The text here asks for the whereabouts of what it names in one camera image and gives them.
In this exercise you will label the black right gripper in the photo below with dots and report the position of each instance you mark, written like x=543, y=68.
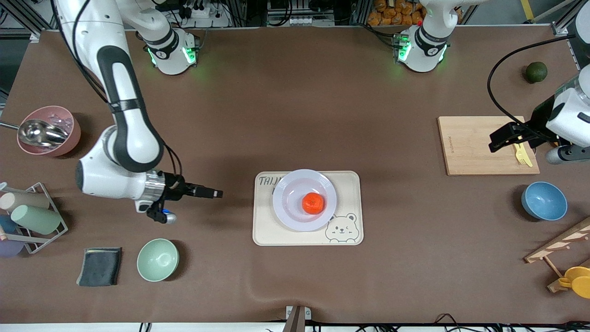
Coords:
x=176, y=189

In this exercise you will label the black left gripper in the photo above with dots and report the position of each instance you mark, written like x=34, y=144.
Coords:
x=537, y=121

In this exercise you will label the lavender round plate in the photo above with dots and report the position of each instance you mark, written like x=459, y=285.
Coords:
x=290, y=207

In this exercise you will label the orange fruit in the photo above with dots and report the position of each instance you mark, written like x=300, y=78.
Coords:
x=313, y=203

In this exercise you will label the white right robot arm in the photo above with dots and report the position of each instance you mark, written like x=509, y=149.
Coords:
x=133, y=138

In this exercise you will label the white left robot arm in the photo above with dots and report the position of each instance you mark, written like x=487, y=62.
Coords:
x=424, y=46

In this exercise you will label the yellow plastic fork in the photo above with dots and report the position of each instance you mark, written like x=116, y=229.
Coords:
x=521, y=157

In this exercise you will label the bamboo cutting board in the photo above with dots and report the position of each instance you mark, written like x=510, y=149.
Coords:
x=465, y=152

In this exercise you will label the cream bear print tray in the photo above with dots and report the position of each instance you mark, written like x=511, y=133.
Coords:
x=262, y=230

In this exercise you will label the dark green lime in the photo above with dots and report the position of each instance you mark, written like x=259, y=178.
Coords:
x=536, y=72

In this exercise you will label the blue bowl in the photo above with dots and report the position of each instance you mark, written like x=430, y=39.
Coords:
x=544, y=201

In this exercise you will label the mint green bowl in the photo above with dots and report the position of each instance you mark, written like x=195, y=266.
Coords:
x=157, y=259

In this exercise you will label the wooden peg dish rack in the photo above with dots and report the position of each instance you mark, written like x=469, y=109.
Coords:
x=560, y=242

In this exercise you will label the dark grey folded cloth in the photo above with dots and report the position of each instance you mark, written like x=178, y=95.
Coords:
x=99, y=266

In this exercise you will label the pink bowl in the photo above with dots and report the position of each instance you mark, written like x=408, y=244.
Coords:
x=69, y=143

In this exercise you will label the yellow mug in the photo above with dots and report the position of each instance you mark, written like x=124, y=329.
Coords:
x=578, y=281

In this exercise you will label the bag of oranges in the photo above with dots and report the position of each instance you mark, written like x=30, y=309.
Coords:
x=392, y=16

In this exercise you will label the white power strip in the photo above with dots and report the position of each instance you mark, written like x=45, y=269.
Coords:
x=209, y=19

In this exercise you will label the mint green cup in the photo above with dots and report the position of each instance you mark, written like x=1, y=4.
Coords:
x=37, y=219

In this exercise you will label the metal scoop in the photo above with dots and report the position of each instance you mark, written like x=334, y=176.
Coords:
x=39, y=133

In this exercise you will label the beige cup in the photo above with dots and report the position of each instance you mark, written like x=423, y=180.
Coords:
x=25, y=200

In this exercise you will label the blue cup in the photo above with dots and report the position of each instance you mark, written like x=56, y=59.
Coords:
x=7, y=224

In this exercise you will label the purple cup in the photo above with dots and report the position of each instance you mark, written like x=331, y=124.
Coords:
x=9, y=249

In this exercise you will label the metal table edge bracket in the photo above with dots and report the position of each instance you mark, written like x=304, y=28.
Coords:
x=298, y=316

